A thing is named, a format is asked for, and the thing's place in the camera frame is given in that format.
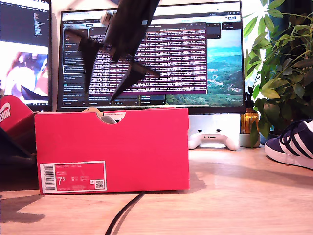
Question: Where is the black cable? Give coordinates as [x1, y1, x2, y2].
[105, 192, 146, 235]

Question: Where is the green leafy houseplant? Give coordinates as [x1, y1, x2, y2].
[242, 0, 313, 149]

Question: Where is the dark teal curtain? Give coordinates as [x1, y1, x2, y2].
[268, 0, 313, 49]

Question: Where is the amber pump bottle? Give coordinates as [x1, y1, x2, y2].
[240, 86, 260, 135]

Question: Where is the large black computer monitor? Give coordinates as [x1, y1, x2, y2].
[56, 1, 246, 115]

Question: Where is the small pale green pot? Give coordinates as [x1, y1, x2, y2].
[239, 133, 261, 148]

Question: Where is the narrow black computer monitor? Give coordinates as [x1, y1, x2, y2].
[0, 0, 53, 112]

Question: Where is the red cardboard shoebox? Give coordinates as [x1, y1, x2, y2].
[34, 107, 191, 195]

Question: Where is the dark rectangular planter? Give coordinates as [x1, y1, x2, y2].
[260, 133, 284, 145]

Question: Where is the beige packing paper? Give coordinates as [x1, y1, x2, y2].
[82, 107, 105, 118]

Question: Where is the white game controller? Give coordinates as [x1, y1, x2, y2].
[188, 129, 240, 151]

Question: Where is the blue suede white-striped shoe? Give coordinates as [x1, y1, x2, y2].
[264, 119, 313, 170]
[99, 116, 118, 125]

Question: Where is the red shoebox lid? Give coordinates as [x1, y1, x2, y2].
[0, 94, 38, 157]

